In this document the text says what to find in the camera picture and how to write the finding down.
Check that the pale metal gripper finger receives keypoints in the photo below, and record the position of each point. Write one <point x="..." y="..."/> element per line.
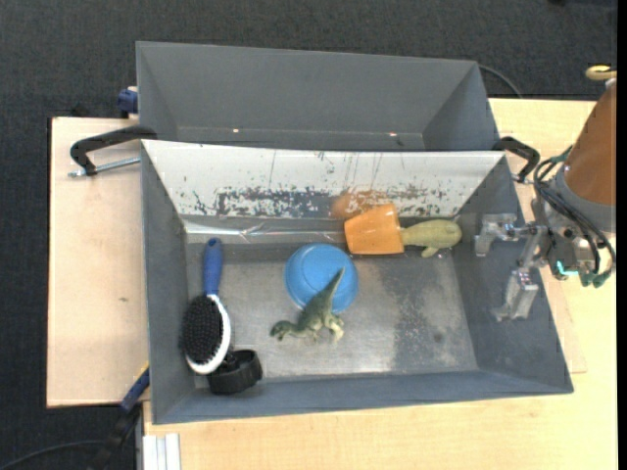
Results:
<point x="519" y="294"/>
<point x="495" y="228"/>

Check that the yellow-green toy animal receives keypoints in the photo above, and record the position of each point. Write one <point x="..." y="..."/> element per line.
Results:
<point x="433" y="235"/>

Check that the grey metal bin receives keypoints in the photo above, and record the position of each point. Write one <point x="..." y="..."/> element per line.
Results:
<point x="421" y="311"/>

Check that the orange cup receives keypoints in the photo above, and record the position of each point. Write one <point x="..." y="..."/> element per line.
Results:
<point x="374" y="230"/>

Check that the blue bowl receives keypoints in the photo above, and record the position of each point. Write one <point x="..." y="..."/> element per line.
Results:
<point x="311" y="272"/>

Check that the green toy dinosaur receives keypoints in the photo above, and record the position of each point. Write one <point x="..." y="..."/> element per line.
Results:
<point x="316" y="314"/>

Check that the black round cap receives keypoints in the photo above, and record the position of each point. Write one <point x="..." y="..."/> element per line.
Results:
<point x="237" y="372"/>

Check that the blue and white bristle brush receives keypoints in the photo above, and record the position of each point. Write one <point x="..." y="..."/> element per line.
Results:
<point x="206" y="331"/>

